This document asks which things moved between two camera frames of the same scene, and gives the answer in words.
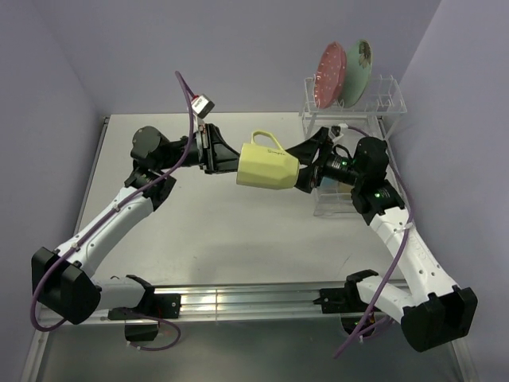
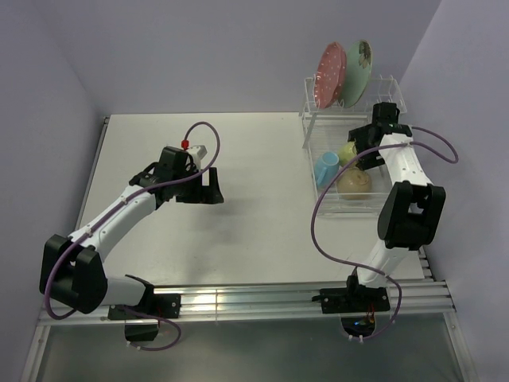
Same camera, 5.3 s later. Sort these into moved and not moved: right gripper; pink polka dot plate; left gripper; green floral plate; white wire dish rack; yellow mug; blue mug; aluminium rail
Moved: right gripper; left gripper; yellow mug; blue mug
Not moved: green floral plate; pink polka dot plate; aluminium rail; white wire dish rack
